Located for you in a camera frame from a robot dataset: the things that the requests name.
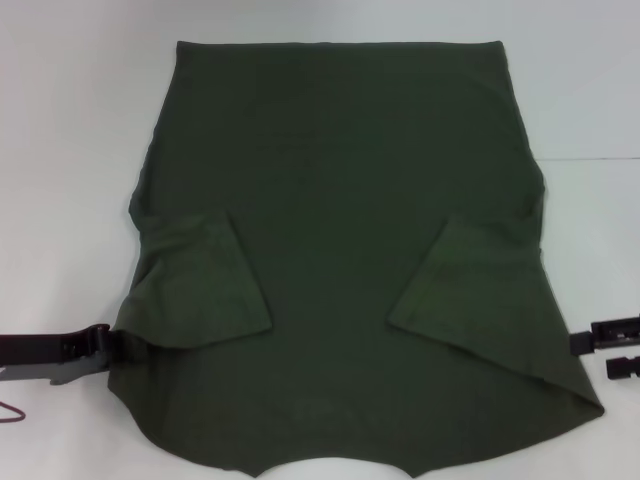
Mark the dark green t-shirt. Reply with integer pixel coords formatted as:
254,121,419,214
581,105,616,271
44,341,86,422
106,38,607,480

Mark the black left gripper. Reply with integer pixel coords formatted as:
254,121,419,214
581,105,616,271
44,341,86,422
0,323,149,369

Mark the thin dark wrist cable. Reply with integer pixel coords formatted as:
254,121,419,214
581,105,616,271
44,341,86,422
0,399,29,426

